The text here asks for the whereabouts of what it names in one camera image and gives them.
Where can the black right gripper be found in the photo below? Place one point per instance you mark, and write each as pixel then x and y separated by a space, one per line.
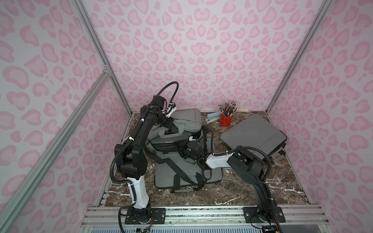
pixel 185 148

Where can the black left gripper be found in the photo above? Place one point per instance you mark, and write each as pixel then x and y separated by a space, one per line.
pixel 168 121

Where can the grey zippered laptop bag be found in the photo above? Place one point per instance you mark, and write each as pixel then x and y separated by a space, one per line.
pixel 185 120

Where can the dark green laptop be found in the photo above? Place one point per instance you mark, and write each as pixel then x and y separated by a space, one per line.
pixel 167 143

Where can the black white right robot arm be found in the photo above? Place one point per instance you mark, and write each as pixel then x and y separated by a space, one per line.
pixel 251 164

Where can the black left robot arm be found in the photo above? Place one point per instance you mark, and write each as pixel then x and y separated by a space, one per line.
pixel 130 164

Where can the flat grey laptop sleeve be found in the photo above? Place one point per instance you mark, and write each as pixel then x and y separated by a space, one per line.
pixel 173 172

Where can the dark grey laptop case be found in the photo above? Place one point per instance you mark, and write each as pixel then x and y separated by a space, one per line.
pixel 257 132

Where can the red pencil cup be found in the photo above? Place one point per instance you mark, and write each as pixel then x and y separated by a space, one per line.
pixel 225 121

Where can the bundle of coloured pencils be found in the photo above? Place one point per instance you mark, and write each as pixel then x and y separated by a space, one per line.
pixel 228 109

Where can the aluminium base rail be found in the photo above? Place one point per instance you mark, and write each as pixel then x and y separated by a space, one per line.
pixel 211 219

